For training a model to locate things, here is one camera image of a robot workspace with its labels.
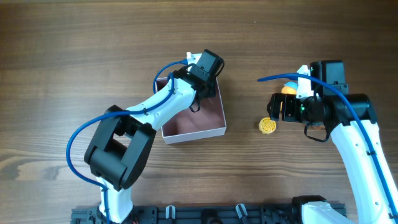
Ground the white box pink inside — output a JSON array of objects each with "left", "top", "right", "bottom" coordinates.
[{"left": 154, "top": 78, "right": 226, "bottom": 144}]

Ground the blue cable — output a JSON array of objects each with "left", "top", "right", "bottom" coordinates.
[
  {"left": 257, "top": 72, "right": 398, "bottom": 215},
  {"left": 65, "top": 59, "right": 189, "bottom": 224}
]

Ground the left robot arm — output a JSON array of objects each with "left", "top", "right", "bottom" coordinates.
[{"left": 84, "top": 49, "right": 224, "bottom": 223}]

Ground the yellow duck toy blue hat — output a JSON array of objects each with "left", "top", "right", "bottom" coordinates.
[{"left": 281, "top": 82, "right": 298, "bottom": 95}]

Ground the brown plush toy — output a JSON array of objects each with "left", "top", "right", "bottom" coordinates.
[{"left": 310, "top": 123, "right": 325, "bottom": 131}]

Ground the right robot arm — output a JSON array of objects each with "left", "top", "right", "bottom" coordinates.
[{"left": 263, "top": 60, "right": 397, "bottom": 223}]

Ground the blue right cable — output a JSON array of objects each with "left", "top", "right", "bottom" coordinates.
[{"left": 257, "top": 72, "right": 398, "bottom": 215}]

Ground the blue left cable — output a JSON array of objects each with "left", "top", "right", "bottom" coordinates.
[{"left": 65, "top": 59, "right": 189, "bottom": 224}]

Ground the yellow round spinner toy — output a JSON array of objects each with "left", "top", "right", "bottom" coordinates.
[{"left": 259, "top": 118, "right": 277, "bottom": 134}]

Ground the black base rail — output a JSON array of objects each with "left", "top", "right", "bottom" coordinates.
[{"left": 70, "top": 202, "right": 348, "bottom": 224}]

